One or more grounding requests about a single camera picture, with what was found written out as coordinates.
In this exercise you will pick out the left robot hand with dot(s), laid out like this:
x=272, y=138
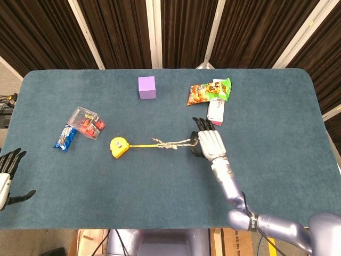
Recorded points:
x=6, y=165

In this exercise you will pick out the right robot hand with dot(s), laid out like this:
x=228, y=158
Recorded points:
x=211, y=144

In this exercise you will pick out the right lavender robot arm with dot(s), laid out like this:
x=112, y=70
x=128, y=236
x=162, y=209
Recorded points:
x=229, y=184

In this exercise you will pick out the green orange snack bag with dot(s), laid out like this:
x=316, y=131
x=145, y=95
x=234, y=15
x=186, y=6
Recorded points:
x=207, y=92

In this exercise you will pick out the yellow tape measure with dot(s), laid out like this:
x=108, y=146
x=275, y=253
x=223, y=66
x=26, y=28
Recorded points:
x=118, y=148

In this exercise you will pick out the white pink carton box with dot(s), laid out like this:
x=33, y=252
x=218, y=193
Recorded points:
x=216, y=112

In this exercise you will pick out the teal table cloth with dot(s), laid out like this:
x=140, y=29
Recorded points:
x=170, y=186

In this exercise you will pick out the blue cookie pack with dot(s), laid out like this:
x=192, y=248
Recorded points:
x=65, y=138

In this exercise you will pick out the purple cube block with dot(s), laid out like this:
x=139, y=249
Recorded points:
x=146, y=88

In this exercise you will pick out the clear plastic packaging box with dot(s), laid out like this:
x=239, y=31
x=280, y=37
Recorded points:
x=85, y=122

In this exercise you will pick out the brown cardboard box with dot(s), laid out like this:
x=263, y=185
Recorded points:
x=234, y=242
x=88, y=242

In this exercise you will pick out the lavender robot torso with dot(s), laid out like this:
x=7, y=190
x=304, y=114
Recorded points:
x=165, y=242

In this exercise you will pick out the dark brown curtain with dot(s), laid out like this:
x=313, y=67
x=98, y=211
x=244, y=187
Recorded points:
x=186, y=32

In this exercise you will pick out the white screen frame post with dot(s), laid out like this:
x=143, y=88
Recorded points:
x=333, y=112
x=301, y=34
x=154, y=32
x=214, y=32
x=86, y=34

